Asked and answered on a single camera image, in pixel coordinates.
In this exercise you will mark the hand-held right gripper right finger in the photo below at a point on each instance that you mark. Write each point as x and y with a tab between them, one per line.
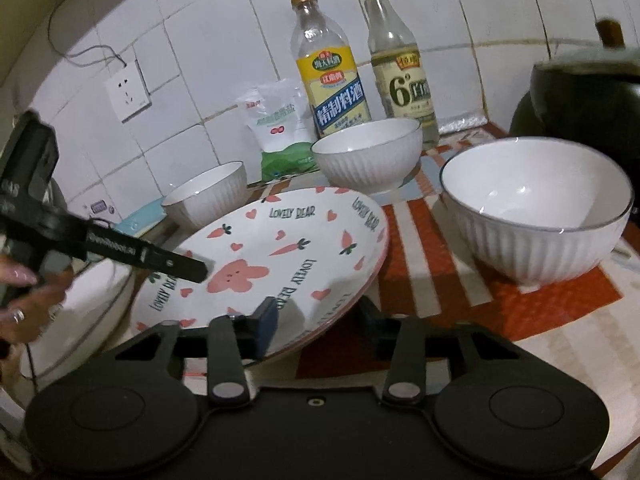
380	332

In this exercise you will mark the small wall sticker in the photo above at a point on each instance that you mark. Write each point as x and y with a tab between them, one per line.
98	206

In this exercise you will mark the dark cooking pot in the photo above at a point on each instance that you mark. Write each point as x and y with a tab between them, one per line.
575	100

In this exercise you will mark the silver foil packet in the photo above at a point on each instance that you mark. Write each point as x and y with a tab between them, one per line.
465	122

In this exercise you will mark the large white ribbed bowl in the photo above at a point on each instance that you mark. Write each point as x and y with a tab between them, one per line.
525	250

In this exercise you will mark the small white ribbed bowl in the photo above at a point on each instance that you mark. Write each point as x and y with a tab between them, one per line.
215	200

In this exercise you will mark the yellow label cooking wine bottle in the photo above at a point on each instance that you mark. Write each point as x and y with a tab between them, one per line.
330	85

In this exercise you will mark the yellow cap vinegar bottle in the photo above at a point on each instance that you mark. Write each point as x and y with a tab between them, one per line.
400	85

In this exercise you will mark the person's left hand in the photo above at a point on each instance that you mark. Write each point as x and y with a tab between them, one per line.
30	310

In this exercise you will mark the teal packet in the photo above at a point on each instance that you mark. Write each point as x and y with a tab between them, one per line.
145	220

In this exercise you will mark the white appliance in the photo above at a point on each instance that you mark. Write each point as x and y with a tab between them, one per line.
100	300

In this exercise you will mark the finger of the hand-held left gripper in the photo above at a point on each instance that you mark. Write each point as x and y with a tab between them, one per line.
165	260

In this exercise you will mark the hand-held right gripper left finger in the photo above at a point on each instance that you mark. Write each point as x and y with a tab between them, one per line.
267	325

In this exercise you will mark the medium white ribbed bowl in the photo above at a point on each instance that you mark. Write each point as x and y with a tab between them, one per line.
365	165

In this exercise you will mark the striped table mat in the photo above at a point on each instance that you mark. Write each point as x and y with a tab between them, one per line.
425	260

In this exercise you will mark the white wall socket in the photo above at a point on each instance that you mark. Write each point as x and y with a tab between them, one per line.
127	91

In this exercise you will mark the carrot print ceramic plate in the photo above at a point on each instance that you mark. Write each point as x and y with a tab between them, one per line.
280	240

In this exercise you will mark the white and green salt bag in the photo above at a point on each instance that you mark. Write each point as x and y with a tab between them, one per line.
275	125

